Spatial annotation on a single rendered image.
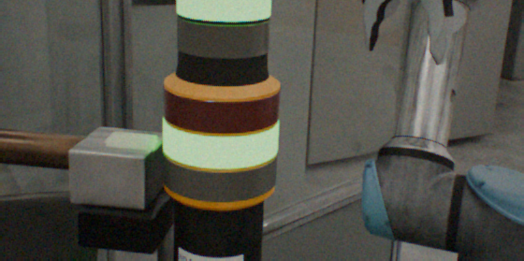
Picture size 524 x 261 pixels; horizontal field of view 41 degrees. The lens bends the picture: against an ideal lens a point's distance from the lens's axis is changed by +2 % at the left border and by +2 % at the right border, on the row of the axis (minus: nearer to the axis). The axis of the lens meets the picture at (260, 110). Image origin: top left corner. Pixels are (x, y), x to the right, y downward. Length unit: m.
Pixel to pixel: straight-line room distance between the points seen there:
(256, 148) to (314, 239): 1.36
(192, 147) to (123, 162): 0.03
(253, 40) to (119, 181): 0.07
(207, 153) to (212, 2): 0.05
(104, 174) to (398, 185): 0.81
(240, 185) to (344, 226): 1.44
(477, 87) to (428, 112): 4.02
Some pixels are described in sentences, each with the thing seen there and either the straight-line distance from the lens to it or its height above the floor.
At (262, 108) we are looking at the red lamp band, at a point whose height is 1.57.
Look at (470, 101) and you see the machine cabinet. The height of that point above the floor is 0.32.
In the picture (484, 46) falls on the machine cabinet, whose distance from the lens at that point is 5.05.
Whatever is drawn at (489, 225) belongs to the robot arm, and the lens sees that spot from 1.03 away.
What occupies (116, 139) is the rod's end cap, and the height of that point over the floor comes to 1.55.
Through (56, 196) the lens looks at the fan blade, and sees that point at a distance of 0.43.
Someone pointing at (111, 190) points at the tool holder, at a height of 1.54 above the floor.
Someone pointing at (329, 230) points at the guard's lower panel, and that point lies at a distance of 1.64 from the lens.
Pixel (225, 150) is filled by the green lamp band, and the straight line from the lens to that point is 0.24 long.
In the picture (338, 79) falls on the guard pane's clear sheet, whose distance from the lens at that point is 1.52.
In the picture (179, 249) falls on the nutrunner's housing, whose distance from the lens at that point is 0.27.
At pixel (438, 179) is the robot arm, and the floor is 1.26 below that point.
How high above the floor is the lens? 1.64
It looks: 17 degrees down
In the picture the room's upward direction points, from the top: 2 degrees clockwise
